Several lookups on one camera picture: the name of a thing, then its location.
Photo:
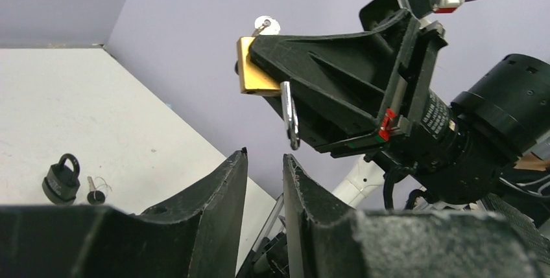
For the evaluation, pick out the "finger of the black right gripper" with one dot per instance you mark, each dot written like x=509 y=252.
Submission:
x=337 y=121
x=361 y=63

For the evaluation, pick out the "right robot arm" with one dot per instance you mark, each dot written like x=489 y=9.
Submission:
x=490 y=126

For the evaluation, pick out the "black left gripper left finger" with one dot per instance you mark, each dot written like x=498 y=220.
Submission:
x=194 y=233

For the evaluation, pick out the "large black padlock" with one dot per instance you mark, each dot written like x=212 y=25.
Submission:
x=61 y=183

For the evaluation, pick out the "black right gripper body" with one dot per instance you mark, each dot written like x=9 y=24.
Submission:
x=415 y=124

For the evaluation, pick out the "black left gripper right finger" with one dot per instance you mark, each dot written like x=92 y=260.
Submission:
x=328 y=238

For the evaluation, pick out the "small brass padlock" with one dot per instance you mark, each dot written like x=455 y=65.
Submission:
x=254 y=81

